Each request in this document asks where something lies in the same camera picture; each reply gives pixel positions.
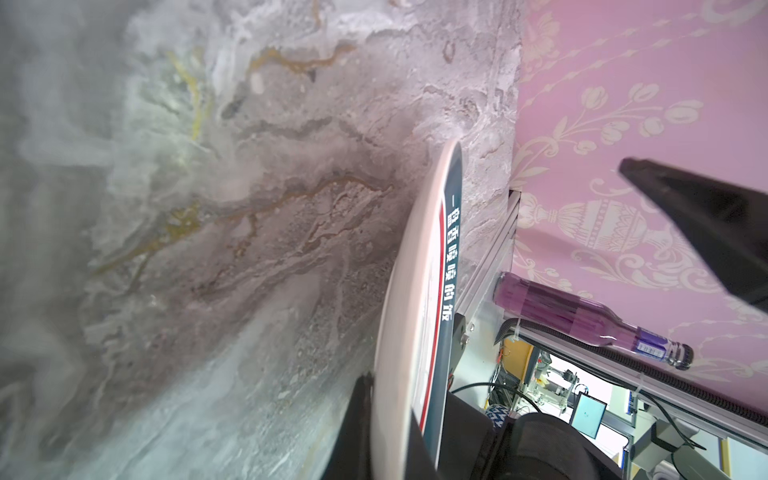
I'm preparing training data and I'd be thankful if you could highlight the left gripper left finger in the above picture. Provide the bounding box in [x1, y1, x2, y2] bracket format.
[321, 373, 374, 480]

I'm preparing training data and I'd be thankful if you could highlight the white plate red-green rim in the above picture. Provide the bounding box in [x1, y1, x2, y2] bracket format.
[370, 140, 463, 479]

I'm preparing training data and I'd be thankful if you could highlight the purple plastic bottle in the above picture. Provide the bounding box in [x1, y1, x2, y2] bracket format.
[493, 272, 694, 370]

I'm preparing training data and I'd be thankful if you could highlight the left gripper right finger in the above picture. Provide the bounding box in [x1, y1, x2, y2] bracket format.
[619, 158, 767, 312]

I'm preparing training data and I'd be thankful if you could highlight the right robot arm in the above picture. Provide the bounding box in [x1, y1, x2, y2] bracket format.
[437, 394, 623, 480]

